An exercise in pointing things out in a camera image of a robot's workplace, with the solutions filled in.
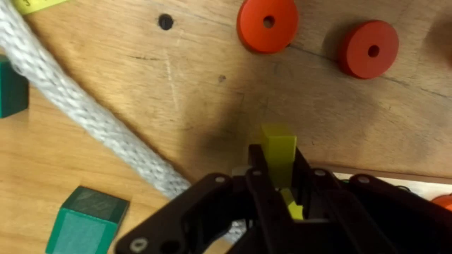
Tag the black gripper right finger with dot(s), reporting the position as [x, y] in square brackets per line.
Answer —
[368, 220]

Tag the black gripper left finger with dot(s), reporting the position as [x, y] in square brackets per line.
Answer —
[226, 212]

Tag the yellow wooden block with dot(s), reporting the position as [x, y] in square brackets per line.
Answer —
[277, 146]

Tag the green wooden block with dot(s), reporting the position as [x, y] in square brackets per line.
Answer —
[12, 89]
[87, 220]

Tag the orange wooden disc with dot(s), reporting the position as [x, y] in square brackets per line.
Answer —
[267, 24]
[369, 48]

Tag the yellow black tape measure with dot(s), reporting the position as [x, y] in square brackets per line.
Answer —
[36, 4]

